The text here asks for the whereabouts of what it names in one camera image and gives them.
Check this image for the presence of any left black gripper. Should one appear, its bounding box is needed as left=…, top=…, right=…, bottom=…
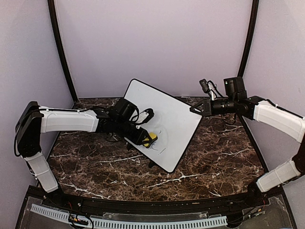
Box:
left=114, top=118, right=152, bottom=145

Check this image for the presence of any yellow black eraser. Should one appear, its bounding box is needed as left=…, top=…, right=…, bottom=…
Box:
left=142, top=132, right=159, bottom=148

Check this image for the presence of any white whiteboard black frame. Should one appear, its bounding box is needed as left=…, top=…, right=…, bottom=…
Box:
left=124, top=79, right=202, bottom=173

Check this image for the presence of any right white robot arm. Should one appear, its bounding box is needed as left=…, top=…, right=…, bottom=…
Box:
left=190, top=77, right=305, bottom=207

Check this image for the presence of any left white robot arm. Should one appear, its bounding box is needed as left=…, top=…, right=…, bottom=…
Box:
left=13, top=98, right=158, bottom=208

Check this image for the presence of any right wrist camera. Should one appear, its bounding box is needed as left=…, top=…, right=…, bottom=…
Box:
left=199, top=79, right=217, bottom=101

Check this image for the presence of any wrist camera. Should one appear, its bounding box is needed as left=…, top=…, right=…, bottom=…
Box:
left=199, top=79, right=217, bottom=101
left=131, top=108, right=154, bottom=129

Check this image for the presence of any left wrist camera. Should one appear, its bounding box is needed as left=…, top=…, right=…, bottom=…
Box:
left=131, top=108, right=154, bottom=129

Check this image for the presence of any black front rail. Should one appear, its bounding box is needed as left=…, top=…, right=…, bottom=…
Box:
left=40, top=192, right=269, bottom=215

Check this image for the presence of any white slotted cable duct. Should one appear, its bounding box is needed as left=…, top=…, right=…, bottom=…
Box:
left=30, top=204, right=228, bottom=229

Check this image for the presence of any right black frame post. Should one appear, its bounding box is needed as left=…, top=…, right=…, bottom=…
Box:
left=237, top=0, right=259, bottom=78

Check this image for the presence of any black frame post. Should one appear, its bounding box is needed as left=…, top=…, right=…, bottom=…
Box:
left=47, top=0, right=78, bottom=103
left=237, top=0, right=259, bottom=78

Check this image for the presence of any left black frame post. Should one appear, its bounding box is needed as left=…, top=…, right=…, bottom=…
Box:
left=47, top=0, right=78, bottom=103

